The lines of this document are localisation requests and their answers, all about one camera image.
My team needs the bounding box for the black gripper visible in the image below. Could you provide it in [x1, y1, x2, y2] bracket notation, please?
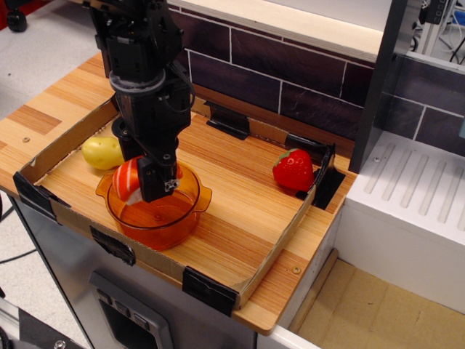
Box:
[109, 68, 193, 203]

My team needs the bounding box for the salmon nigiri sushi toy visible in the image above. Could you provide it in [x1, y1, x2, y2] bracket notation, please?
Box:
[113, 156, 183, 205]

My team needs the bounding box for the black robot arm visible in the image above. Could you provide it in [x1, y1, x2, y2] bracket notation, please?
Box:
[82, 1, 195, 204]

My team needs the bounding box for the orange transparent plastic pot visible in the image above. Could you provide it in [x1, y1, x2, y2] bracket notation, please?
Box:
[96, 164, 212, 250]

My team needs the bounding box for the cardboard fence with black tape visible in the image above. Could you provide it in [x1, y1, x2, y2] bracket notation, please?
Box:
[7, 102, 355, 329]

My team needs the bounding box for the yellow potato toy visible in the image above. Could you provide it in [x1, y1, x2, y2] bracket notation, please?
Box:
[81, 137, 124, 170]

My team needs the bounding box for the red strawberry toy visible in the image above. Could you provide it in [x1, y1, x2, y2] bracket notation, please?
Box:
[272, 148, 315, 192]

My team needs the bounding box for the grey oven control panel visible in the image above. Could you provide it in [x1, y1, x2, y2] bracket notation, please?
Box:
[89, 272, 174, 348]

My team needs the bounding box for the black caster wheel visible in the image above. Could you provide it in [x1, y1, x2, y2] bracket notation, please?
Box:
[7, 9, 27, 33]

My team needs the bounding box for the white sink drainboard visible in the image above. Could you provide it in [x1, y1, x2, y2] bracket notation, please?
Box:
[344, 130, 465, 248]

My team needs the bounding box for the dark grey vertical post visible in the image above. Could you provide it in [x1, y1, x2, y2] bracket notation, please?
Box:
[349, 1, 410, 173]

